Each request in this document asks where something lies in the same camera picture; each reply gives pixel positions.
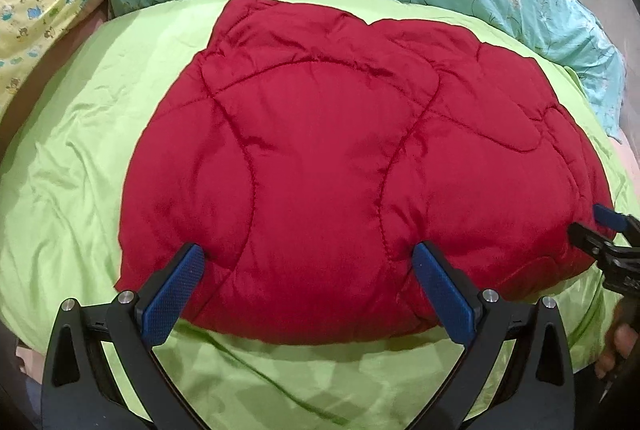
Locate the pink bed sheet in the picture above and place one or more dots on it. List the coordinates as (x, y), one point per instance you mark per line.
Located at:
(631, 165)

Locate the person's right hand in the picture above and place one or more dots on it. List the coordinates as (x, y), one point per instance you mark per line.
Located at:
(617, 342)

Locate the light green blanket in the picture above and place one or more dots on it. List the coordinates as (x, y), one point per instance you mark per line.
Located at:
(75, 190)

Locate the red quilted jacket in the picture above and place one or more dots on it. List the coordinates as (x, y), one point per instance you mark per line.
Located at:
(320, 150)

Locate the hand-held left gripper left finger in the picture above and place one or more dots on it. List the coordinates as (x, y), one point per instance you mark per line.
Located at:
(172, 295)

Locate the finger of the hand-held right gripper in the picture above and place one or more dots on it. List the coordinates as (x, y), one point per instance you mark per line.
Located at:
(612, 220)
(595, 242)

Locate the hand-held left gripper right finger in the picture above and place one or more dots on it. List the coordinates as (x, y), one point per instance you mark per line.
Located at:
(445, 290)

